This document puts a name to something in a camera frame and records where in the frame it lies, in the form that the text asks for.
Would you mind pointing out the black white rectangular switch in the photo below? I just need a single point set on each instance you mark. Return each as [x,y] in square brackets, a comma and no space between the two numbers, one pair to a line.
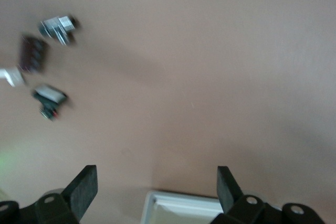
[50,98]

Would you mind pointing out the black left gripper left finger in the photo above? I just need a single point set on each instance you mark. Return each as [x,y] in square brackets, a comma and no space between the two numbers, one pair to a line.
[81,190]

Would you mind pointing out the silver metal key switch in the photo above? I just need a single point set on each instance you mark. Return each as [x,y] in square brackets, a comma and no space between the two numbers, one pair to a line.
[57,28]

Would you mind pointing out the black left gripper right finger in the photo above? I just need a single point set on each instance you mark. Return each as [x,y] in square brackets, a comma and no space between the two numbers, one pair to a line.
[227,190]

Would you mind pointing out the brown terminal block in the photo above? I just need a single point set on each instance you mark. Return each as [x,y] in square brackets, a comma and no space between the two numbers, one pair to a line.
[32,54]

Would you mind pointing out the brown table cover mat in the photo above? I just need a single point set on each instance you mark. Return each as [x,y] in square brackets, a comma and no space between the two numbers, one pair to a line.
[183,51]

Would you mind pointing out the white cabinet drawer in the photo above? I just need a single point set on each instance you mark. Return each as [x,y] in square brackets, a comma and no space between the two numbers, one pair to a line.
[178,208]

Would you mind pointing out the white curved plastic clip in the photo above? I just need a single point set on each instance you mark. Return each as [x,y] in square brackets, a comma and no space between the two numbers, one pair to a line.
[11,75]

